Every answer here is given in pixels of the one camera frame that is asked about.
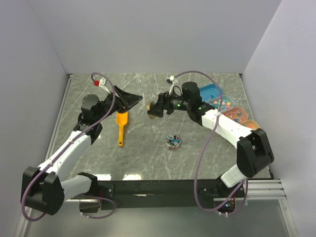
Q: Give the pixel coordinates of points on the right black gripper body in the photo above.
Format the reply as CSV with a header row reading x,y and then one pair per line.
x,y
175,103

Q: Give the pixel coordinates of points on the beige round jar lid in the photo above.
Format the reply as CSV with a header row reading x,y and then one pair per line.
x,y
148,106

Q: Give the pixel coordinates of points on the yellow plastic scoop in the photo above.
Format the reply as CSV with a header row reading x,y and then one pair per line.
x,y
122,120

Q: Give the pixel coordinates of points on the blue lollipop tray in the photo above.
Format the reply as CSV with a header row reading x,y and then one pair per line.
x,y
210,92

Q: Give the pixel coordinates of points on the clear plastic jar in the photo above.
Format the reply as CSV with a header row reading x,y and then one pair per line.
x,y
173,141

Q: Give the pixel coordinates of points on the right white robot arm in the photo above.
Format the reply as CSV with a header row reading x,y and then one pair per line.
x,y
254,152

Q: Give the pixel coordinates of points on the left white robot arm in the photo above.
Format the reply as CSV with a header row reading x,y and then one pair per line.
x,y
45,188

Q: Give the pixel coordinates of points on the light blue star candy tray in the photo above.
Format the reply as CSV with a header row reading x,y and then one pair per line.
x,y
225,102

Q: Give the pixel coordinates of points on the pink lollipop tray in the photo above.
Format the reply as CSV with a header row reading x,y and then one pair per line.
x,y
236,114

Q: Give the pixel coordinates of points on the beige gummy candy tray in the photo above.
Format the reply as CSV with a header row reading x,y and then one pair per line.
x,y
251,124

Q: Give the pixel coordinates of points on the black base beam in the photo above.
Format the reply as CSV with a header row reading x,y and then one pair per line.
x,y
163,193

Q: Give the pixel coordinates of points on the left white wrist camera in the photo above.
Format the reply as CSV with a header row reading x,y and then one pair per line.
x,y
101,84

